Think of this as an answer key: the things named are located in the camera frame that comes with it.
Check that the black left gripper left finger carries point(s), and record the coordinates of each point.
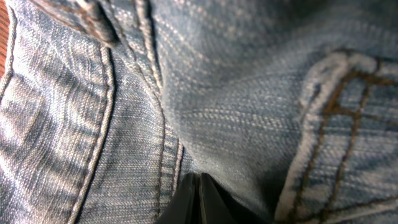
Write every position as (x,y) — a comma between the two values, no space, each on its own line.
(184,205)

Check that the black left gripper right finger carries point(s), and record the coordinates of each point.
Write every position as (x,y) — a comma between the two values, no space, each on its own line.
(218,207)

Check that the light blue denim shorts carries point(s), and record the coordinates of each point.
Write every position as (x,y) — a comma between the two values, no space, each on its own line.
(290,106)

